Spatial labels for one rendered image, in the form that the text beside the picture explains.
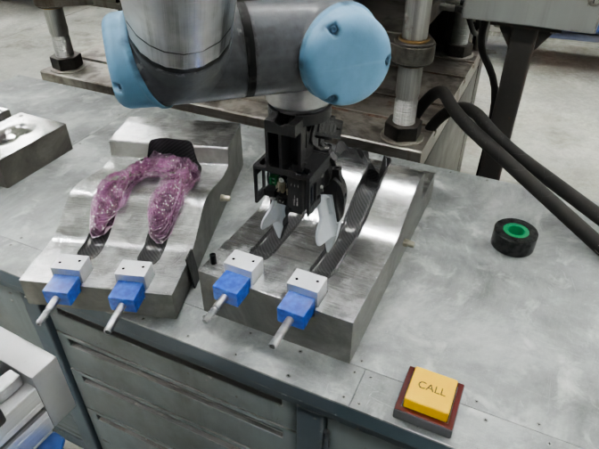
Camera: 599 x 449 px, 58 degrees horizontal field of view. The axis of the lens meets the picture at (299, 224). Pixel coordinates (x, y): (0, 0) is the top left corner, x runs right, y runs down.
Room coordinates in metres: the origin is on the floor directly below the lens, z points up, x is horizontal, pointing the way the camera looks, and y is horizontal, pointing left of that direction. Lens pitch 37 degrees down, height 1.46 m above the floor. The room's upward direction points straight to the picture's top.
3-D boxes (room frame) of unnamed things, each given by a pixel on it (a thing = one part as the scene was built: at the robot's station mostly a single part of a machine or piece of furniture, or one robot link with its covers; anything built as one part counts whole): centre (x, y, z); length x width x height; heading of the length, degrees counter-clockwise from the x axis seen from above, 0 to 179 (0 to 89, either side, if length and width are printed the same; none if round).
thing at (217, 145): (0.88, 0.30, 0.86); 0.50 x 0.26 x 0.11; 172
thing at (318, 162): (0.55, 0.00, 1.15); 0.09 x 0.08 x 0.12; 155
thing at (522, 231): (0.81, -0.41, 0.82); 0.08 x 0.08 x 0.04
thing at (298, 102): (0.56, 0.00, 1.23); 0.08 x 0.08 x 0.05
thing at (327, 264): (0.80, -0.05, 0.92); 0.35 x 0.16 x 0.09; 155
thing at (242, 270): (0.59, 0.11, 0.89); 0.13 x 0.05 x 0.05; 155
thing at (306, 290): (0.54, 0.01, 0.89); 0.13 x 0.05 x 0.05; 155
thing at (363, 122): (1.86, 0.10, 0.76); 1.30 x 0.84 x 0.07; 65
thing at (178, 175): (0.88, 0.29, 0.90); 0.26 x 0.18 x 0.08; 172
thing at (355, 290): (0.81, -0.06, 0.87); 0.50 x 0.26 x 0.14; 155
